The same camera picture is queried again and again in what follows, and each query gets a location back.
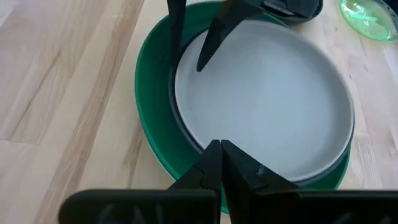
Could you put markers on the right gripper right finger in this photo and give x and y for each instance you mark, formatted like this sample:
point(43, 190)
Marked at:
point(245, 186)

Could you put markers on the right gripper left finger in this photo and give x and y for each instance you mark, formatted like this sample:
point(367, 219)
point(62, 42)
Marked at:
point(205, 174)

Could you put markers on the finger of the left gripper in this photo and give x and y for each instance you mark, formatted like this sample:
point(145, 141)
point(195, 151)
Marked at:
point(230, 15)
point(176, 25)

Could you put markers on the large dark green plate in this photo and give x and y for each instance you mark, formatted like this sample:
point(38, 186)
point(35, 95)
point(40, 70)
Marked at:
point(152, 93)

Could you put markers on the dark grey plastic plate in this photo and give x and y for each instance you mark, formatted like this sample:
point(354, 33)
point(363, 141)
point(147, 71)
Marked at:
point(171, 99)

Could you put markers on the light grey plastic plate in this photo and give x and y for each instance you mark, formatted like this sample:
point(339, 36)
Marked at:
point(264, 99)

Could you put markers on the lime translucent small plate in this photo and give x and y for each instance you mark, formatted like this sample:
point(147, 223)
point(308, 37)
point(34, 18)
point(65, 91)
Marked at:
point(367, 18)

